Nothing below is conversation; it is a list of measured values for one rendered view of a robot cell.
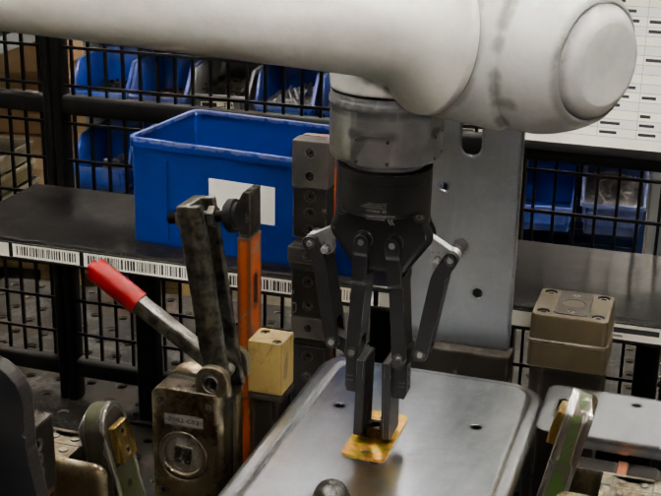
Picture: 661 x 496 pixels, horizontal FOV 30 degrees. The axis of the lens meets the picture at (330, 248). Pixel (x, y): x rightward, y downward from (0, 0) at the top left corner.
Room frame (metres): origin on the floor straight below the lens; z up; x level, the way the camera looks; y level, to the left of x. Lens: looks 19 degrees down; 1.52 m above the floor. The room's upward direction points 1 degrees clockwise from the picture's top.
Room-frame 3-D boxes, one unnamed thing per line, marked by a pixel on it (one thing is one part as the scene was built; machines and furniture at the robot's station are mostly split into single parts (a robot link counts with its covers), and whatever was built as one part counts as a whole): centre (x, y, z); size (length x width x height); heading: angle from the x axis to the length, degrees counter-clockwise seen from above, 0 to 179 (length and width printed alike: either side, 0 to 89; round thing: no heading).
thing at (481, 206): (1.19, -0.13, 1.17); 0.12 x 0.01 x 0.34; 73
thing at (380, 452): (0.94, -0.04, 1.03); 0.08 x 0.04 x 0.01; 163
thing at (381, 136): (0.94, -0.04, 1.29); 0.09 x 0.09 x 0.06
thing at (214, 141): (1.43, 0.07, 1.09); 0.30 x 0.17 x 0.13; 67
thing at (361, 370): (0.94, -0.03, 1.06); 0.03 x 0.01 x 0.07; 163
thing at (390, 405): (0.94, -0.05, 1.06); 0.03 x 0.01 x 0.07; 163
